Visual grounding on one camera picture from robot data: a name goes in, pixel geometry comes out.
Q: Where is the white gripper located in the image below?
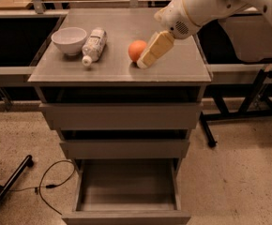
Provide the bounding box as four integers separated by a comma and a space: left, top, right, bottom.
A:
137, 0, 200, 68

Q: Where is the orange fruit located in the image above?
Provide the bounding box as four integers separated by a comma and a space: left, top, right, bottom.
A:
128, 40, 147, 62

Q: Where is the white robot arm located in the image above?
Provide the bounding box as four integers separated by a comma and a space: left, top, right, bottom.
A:
137, 0, 272, 68

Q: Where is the grey drawer cabinet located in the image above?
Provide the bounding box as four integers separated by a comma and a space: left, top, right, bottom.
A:
27, 7, 213, 173

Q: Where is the grey top drawer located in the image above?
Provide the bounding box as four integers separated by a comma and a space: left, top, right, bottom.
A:
39, 103, 202, 130

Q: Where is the grey middle drawer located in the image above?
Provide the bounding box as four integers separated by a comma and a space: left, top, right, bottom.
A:
60, 140, 189, 159

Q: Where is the grey open bottom drawer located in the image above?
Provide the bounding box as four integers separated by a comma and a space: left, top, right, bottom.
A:
62, 158, 190, 225

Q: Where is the clear plastic water bottle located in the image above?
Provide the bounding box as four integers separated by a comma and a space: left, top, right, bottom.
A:
82, 27, 107, 67

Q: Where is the white ceramic bowl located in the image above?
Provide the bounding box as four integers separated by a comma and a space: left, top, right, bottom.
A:
51, 27, 87, 55

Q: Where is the black table stand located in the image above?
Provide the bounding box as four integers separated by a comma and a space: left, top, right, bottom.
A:
200, 69, 272, 148

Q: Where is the grey plastic bin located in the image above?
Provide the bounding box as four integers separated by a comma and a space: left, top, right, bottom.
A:
219, 14, 272, 63

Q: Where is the black chair leg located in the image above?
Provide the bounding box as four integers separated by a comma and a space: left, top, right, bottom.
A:
0, 155, 34, 202

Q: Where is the black floor cable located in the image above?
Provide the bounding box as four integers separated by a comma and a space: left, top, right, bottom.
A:
9, 159, 77, 217

